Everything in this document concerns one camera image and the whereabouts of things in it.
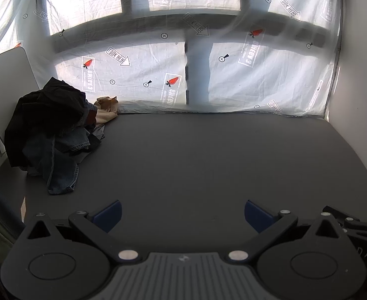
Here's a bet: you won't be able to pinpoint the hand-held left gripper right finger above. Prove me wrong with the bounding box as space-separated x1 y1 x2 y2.
228 199 344 262

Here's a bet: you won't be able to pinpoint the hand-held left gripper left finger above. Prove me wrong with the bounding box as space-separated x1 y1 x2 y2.
24 199 141 262

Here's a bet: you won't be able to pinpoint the black garment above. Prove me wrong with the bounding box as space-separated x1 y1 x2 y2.
4 77 92 171

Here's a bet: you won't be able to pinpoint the blue jeans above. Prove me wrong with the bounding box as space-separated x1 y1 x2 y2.
22 124 103 196

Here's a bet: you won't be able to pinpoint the dark red cloth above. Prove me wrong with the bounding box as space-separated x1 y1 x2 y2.
83 100 98 129

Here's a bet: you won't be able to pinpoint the beige garment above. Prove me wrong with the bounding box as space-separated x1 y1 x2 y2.
93 96 119 132

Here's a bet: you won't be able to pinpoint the printed white sheet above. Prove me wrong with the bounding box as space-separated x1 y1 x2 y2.
0 0 344 120

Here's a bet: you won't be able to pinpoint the white panel board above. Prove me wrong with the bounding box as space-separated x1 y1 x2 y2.
0 46 44 164

